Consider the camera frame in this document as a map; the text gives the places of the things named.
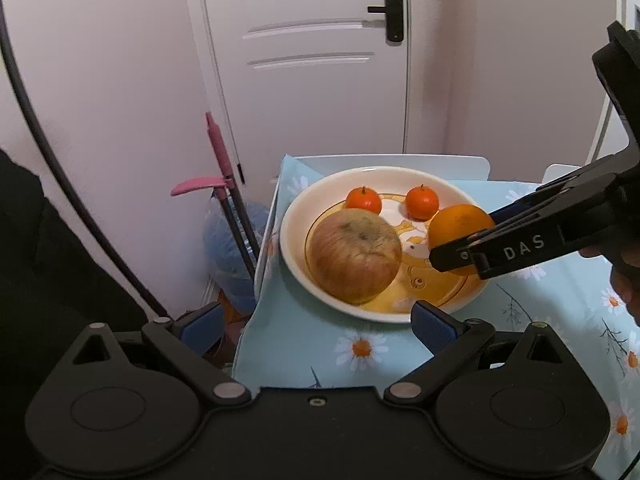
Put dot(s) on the small tangerine left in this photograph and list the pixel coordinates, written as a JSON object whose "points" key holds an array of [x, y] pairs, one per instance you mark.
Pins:
{"points": [[364, 198]]}

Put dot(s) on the black clothing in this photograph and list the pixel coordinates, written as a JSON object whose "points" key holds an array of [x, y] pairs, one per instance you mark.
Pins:
{"points": [[51, 289]]}

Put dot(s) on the white chair back left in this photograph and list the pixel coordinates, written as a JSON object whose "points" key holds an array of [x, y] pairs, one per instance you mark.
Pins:
{"points": [[447, 167]]}

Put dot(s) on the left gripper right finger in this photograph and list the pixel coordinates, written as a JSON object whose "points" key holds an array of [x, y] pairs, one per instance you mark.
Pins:
{"points": [[452, 343]]}

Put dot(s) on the black door handle lock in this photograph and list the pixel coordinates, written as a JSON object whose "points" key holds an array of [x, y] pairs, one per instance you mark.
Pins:
{"points": [[394, 17]]}

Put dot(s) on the small tangerine right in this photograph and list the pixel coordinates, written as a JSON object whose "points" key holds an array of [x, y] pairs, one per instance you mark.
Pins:
{"points": [[421, 203]]}

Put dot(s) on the white door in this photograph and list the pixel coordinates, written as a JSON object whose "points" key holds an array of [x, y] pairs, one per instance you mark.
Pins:
{"points": [[305, 77]]}

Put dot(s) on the orange back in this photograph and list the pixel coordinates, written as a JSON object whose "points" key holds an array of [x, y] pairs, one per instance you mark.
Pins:
{"points": [[455, 222]]}

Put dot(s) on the person's right hand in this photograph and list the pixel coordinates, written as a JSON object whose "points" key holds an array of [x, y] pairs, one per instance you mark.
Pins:
{"points": [[626, 288]]}

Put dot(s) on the pink mop handle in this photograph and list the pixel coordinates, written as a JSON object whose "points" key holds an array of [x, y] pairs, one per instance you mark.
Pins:
{"points": [[227, 191]]}

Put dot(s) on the small tangerine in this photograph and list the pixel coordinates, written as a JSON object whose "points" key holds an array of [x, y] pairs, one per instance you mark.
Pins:
{"points": [[421, 203], [364, 198]]}

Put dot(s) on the cream yellow ceramic bowl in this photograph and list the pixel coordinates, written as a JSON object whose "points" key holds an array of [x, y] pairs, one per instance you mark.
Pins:
{"points": [[416, 279]]}

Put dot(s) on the white chair back right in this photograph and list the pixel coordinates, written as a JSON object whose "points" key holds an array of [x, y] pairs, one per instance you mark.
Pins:
{"points": [[556, 171]]}

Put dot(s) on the white chair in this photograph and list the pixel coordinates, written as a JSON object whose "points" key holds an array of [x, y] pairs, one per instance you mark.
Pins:
{"points": [[447, 167], [556, 171]]}

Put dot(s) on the large brownish apple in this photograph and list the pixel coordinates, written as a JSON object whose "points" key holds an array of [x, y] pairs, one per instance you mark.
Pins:
{"points": [[353, 255]]}

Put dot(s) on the blue water jug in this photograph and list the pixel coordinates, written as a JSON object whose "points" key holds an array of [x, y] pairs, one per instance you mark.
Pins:
{"points": [[225, 264]]}

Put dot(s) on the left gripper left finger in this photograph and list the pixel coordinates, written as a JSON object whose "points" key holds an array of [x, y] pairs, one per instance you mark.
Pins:
{"points": [[183, 344]]}

